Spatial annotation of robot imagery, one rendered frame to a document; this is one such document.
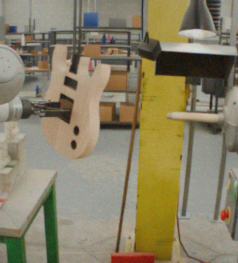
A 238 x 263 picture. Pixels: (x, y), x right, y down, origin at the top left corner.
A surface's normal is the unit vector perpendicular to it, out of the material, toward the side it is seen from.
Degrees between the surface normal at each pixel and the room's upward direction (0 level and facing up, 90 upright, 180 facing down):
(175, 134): 90
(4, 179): 90
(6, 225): 0
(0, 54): 77
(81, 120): 83
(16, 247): 90
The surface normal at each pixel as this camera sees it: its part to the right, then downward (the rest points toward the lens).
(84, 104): -0.74, 0.04
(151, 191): -0.07, 0.25
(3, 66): 0.52, -0.07
